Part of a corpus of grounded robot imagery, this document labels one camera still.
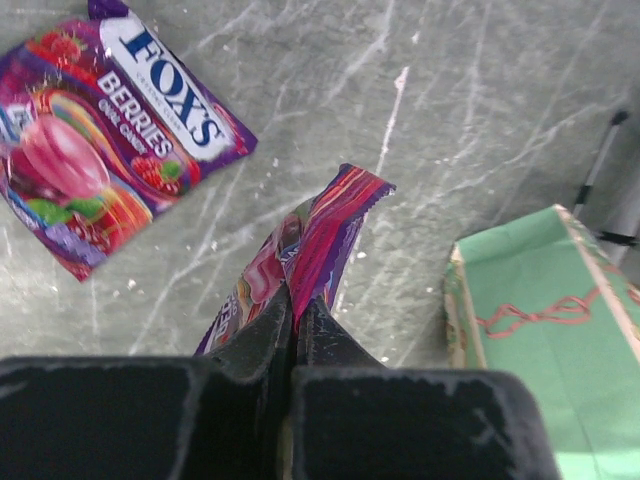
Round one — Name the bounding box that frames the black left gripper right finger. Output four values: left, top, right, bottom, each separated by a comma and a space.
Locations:
291, 299, 560, 479

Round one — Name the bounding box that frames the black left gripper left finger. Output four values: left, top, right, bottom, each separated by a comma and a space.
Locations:
1, 288, 292, 479

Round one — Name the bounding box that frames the green patterned paper bag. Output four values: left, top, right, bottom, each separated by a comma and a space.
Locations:
444, 205, 639, 479

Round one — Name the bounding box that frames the purple Fox's berries candy bag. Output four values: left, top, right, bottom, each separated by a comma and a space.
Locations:
1, 1, 257, 280

